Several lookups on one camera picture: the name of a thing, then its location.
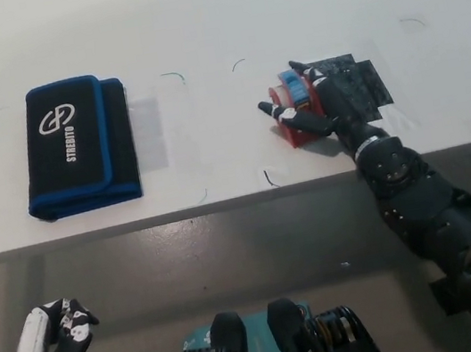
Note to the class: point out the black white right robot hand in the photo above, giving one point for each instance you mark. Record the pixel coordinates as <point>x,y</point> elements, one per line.
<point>337,109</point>

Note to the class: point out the black tape patch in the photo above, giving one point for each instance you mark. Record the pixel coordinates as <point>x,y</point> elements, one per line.
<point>360,83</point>

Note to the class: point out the red tape dispenser blue label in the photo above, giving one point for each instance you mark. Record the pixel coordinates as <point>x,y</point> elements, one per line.
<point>297,89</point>

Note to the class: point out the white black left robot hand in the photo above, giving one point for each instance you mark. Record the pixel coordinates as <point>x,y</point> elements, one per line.
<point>30,341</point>

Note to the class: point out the black pouch blue trim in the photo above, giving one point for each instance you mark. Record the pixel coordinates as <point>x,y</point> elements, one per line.
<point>72,144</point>

